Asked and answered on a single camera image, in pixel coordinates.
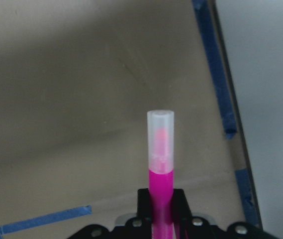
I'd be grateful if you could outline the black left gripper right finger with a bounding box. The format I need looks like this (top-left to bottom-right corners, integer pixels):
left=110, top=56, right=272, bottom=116
left=172, top=189, right=275, bottom=239

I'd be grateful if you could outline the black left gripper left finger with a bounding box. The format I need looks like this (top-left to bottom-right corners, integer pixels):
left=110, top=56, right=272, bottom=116
left=76, top=189, right=153, bottom=239

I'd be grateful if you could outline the pink highlighter pen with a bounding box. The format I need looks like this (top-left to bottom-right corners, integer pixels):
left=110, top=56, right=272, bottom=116
left=147, top=110, right=174, bottom=239

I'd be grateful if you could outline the silver closed laptop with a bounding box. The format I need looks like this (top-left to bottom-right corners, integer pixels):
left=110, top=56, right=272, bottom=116
left=216, top=0, right=283, bottom=239

